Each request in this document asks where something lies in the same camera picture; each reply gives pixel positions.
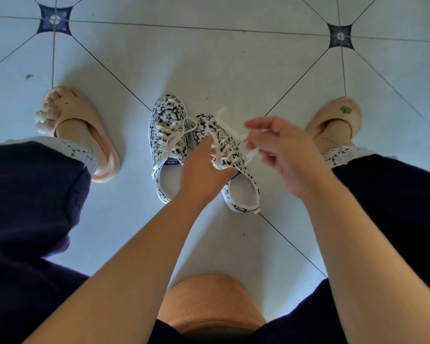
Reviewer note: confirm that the person's left hand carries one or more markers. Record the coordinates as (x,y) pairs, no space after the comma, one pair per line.
(200,175)

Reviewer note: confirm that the person's right hand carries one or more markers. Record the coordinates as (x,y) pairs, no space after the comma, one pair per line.
(294,157)

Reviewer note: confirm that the white shoelace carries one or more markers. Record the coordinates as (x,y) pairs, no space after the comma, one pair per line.
(165,130)
(252,153)

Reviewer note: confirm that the floral sneaker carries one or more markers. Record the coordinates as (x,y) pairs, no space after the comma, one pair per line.
(242,191)
(168,107)

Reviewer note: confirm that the person's left forearm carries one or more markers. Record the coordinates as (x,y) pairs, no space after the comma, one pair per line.
(122,275)

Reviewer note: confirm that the person's right leg navy trousers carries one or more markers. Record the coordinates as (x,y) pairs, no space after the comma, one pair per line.
(397,197)

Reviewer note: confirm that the person's leg navy trousers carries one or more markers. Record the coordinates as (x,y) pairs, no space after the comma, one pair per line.
(397,197)
(28,197)

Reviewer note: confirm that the person's left leg navy trousers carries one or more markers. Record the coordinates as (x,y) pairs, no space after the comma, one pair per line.
(28,197)

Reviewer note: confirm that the pink slipper with green charm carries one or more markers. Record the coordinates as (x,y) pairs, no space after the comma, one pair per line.
(329,112)

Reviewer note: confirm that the pink slipper with white charms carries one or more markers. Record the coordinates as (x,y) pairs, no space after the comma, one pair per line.
(79,107)

